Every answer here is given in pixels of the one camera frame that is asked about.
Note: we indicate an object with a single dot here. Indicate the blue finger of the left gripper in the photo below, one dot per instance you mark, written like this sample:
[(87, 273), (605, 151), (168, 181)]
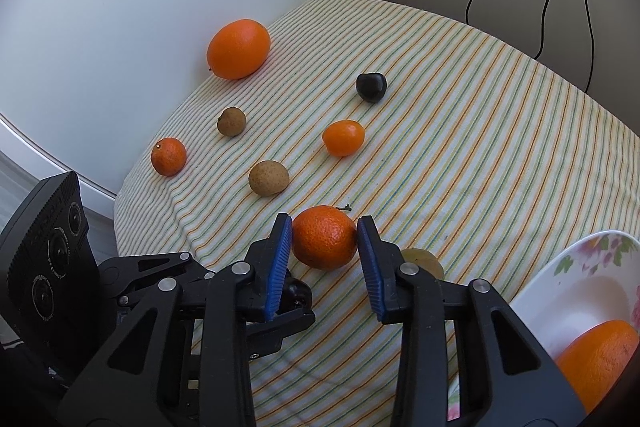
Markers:
[(264, 335)]

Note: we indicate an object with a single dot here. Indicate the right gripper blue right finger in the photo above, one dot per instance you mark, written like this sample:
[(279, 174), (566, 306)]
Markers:
[(466, 358)]

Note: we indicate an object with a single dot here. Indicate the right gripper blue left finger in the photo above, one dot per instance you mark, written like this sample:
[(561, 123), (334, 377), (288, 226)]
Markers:
[(277, 266)]

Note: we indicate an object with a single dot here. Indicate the large orange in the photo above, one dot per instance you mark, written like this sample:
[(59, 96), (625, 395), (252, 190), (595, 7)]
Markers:
[(593, 362)]

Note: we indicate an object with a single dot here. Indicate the tangerine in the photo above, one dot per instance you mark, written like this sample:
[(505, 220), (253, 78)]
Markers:
[(324, 238)]

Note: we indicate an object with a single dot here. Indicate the white floral plate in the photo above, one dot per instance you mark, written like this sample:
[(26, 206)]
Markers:
[(560, 291)]

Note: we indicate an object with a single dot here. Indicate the green brown kiwi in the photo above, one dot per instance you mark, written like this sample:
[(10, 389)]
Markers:
[(425, 260)]

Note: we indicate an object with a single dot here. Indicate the brown longan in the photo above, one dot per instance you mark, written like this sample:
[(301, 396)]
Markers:
[(231, 122), (268, 177)]

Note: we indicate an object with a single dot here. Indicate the tangerine edge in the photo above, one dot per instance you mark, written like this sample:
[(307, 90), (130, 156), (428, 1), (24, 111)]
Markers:
[(168, 156)]

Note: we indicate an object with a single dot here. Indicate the small kumquat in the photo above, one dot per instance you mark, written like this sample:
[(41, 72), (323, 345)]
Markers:
[(343, 138)]

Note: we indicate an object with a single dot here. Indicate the dark plum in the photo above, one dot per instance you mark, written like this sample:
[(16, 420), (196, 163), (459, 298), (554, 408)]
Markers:
[(371, 86)]

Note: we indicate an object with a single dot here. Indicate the smooth oval orange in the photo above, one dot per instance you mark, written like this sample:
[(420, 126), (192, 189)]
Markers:
[(238, 49)]

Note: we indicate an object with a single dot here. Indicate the striped tablecloth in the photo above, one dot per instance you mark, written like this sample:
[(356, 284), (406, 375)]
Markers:
[(475, 145)]

